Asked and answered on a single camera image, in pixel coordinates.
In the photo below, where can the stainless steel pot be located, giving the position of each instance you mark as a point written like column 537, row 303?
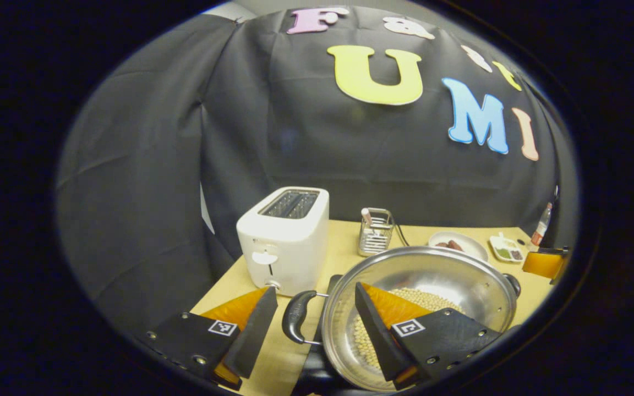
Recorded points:
column 432, row 269

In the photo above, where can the pile of soybeans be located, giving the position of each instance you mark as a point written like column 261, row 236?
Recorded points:
column 432, row 300

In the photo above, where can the raw meat steak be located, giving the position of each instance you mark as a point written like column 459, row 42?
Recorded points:
column 442, row 245
column 456, row 246

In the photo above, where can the white round plate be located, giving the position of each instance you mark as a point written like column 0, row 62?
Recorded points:
column 474, row 250

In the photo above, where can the black induction cooktop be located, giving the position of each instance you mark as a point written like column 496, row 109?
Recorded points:
column 317, row 379

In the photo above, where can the clear plastic water bottle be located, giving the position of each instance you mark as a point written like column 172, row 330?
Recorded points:
column 541, row 228

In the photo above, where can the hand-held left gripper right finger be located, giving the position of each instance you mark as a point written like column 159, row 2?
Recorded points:
column 377, row 341

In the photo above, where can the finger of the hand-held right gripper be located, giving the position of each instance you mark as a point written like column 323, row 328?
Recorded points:
column 540, row 264

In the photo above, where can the white toaster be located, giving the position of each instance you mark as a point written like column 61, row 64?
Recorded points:
column 284, row 242

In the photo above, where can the white divided bean dish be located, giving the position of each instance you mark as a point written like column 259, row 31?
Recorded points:
column 507, row 250

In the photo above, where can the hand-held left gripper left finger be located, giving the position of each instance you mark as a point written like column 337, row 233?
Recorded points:
column 253, row 335

